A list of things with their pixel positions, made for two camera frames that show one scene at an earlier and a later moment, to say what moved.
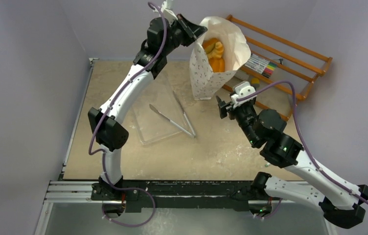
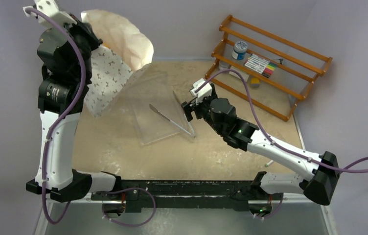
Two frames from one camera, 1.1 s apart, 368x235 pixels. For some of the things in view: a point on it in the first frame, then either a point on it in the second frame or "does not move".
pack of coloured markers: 260,65 does not move
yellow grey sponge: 255,82 does not move
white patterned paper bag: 206,83 to 124,51
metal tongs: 193,134 does not move
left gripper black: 191,31 to 85,29
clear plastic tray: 156,111 does not move
